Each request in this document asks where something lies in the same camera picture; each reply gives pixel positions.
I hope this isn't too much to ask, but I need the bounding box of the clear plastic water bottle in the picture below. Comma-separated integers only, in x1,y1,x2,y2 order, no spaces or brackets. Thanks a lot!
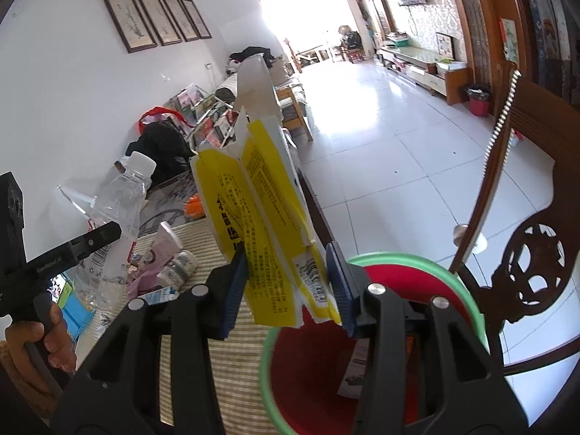
72,152,157,322

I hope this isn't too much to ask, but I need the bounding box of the small red waste bin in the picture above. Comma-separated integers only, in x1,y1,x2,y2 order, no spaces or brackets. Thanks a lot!
467,85,493,117

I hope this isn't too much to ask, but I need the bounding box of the red bin with green rim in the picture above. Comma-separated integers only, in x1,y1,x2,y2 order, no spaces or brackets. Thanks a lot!
260,254,492,435

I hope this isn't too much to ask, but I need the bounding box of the person's left forearm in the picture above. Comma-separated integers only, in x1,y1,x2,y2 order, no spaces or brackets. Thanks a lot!
0,340,64,422

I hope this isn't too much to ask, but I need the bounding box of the framed wall picture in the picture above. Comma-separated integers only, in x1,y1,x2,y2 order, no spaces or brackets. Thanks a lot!
135,0,183,47
100,0,158,54
179,0,212,40
161,0,200,42

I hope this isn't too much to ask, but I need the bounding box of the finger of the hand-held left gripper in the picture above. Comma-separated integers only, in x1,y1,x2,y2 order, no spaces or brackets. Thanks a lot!
25,222,123,282

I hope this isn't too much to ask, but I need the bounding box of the black bag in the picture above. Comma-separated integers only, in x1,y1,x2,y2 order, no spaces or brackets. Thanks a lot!
136,122,195,178

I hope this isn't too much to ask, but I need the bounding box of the grey printed tablecloth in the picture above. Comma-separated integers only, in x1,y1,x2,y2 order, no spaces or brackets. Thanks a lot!
136,170,214,236

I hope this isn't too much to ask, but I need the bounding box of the blue box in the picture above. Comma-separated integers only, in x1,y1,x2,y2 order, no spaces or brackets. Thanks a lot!
53,276,97,340

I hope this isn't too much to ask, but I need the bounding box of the carved wooden chair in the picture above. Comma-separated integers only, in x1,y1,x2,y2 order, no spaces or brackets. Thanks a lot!
446,61,580,377

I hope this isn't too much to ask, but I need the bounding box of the white television cabinet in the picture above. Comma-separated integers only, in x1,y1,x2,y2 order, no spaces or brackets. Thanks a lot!
378,45,468,106

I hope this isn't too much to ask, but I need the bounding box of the translucent plastic container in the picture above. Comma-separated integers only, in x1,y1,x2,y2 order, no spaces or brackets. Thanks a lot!
57,182,100,220

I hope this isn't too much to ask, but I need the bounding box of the red plastic bag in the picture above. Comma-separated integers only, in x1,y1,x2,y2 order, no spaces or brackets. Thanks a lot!
138,106,177,136

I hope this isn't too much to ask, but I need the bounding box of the person's left hand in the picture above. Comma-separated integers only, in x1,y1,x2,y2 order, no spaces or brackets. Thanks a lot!
2,301,79,374

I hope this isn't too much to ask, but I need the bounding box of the wooden sofa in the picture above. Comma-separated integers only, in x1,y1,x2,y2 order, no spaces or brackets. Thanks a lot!
215,59,314,142

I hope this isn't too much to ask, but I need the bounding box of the wooden dining chair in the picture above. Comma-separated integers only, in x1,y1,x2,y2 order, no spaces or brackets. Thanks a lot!
339,25,364,62

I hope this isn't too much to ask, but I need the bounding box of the blue white milk carton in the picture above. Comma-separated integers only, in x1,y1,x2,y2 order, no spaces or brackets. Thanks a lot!
136,286,181,307

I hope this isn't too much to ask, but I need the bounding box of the striped woven table mat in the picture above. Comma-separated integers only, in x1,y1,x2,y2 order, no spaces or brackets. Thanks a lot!
75,220,277,435

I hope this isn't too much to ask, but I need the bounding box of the orange snack packet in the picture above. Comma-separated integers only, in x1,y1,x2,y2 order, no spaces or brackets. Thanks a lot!
183,194,206,221

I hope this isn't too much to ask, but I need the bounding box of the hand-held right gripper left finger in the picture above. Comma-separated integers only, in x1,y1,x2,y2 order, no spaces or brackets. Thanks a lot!
47,247,250,435

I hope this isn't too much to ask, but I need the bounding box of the magazine rack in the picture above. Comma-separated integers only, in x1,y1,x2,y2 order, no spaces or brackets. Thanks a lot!
170,84,241,150

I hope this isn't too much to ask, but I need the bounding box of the black clothes pile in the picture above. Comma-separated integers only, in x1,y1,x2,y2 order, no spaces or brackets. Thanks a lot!
230,46,276,67

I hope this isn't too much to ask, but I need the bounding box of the small framed picture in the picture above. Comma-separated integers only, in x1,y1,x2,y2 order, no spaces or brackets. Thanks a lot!
436,33,456,61

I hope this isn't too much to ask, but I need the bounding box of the paper wall calendar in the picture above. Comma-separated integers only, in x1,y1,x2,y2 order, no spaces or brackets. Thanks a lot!
500,18,520,62

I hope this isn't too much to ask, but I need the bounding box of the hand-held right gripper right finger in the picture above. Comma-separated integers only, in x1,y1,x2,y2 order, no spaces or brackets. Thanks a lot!
326,241,529,435

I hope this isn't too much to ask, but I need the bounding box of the torn yellow cardboard carton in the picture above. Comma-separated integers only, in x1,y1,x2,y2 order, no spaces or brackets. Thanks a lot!
189,53,343,327

